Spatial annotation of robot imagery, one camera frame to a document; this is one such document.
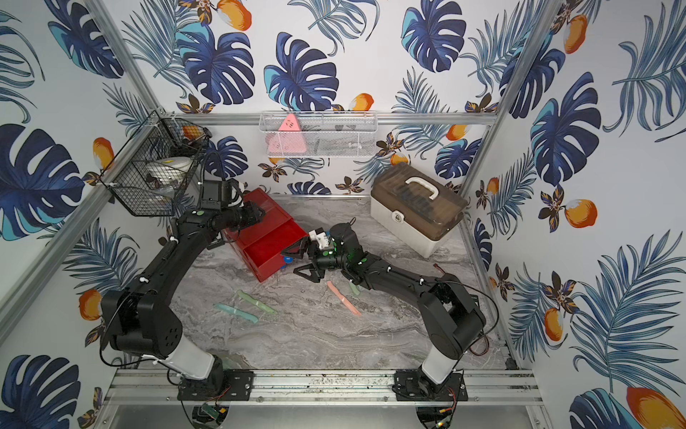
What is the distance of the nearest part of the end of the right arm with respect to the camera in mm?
653

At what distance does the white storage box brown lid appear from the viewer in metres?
0.92

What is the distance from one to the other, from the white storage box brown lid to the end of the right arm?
1.08 ft
